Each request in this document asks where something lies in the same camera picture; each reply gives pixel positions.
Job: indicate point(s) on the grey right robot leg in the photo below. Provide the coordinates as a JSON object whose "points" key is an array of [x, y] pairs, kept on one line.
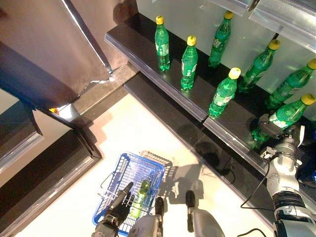
{"points": [[205, 222]]}

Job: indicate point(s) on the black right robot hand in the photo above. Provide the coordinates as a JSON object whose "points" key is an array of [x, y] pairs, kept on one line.
{"points": [[271, 129]]}

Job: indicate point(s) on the dark stone plinth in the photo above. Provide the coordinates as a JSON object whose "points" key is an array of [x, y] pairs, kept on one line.
{"points": [[103, 93]]}

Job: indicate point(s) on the brown curtain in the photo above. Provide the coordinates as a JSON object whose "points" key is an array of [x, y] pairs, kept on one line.
{"points": [[49, 37]]}

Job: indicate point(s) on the blue plastic shopping basket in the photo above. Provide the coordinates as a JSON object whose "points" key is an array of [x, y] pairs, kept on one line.
{"points": [[118, 168]]}

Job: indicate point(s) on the black side base shelf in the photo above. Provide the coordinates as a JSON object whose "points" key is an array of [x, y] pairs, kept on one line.
{"points": [[49, 168]]}

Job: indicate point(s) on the black low base shelf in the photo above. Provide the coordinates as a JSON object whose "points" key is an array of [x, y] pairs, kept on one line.
{"points": [[172, 116]]}

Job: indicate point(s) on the black shelf board clear rail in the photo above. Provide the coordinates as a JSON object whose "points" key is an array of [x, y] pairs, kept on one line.
{"points": [[148, 49], [222, 5], [237, 123], [284, 22]]}

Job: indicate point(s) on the green Sprite bottle yellow cap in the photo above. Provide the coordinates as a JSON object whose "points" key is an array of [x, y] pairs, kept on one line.
{"points": [[286, 86], [142, 195], [162, 47], [288, 114], [188, 66], [222, 96], [219, 42], [256, 69]]}

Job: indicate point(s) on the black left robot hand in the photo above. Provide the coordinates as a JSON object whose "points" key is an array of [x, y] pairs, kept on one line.
{"points": [[117, 212]]}

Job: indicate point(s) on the black side shelf board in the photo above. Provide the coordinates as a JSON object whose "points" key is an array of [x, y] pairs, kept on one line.
{"points": [[14, 123]]}

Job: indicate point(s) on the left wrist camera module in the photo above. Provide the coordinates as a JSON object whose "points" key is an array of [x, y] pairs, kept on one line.
{"points": [[111, 219]]}

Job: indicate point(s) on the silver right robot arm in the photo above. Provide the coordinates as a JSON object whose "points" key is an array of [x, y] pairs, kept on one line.
{"points": [[284, 168]]}

